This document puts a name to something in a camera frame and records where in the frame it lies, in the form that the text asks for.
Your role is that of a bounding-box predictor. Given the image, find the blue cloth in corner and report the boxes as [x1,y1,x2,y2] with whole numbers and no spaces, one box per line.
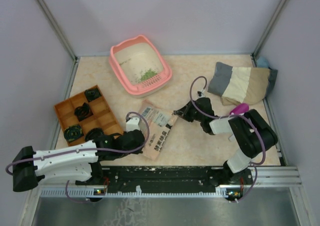
[256,56,271,69]

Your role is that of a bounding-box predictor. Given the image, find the green litter pellets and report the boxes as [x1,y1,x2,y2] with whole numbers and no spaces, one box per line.
[135,68,158,83]

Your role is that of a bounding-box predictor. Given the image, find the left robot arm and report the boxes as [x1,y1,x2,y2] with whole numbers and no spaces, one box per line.
[6,129,150,192]

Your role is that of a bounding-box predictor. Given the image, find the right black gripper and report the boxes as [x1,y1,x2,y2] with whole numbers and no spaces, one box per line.
[175,99,205,122]

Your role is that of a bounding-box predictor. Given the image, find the pink litter box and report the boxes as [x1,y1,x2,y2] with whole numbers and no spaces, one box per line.
[108,34,173,98]

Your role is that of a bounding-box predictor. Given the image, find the black part front tray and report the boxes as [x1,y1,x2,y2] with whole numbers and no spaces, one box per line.
[63,124,84,142]

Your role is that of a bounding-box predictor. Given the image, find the beige cat litter bag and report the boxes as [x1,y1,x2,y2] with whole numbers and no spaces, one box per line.
[138,100,178,161]

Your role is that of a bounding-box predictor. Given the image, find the purple plastic scoop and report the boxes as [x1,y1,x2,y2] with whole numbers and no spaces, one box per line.
[229,103,250,115]

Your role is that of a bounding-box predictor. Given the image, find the grey beige folded cloth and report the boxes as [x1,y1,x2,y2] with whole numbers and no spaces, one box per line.
[207,62,278,106]

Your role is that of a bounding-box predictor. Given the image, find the black ring in tray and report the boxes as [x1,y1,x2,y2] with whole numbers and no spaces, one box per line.
[74,103,95,121]

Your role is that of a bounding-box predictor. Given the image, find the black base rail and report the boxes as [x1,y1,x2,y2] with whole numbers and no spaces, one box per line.
[75,166,253,194]

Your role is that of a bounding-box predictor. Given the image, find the black part in tray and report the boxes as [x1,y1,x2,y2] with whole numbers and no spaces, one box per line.
[84,87,102,102]

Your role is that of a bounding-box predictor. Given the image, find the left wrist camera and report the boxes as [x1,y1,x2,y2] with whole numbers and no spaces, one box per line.
[125,116,141,133]

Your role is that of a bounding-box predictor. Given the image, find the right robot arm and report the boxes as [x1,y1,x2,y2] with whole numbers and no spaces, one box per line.
[173,97,278,184]

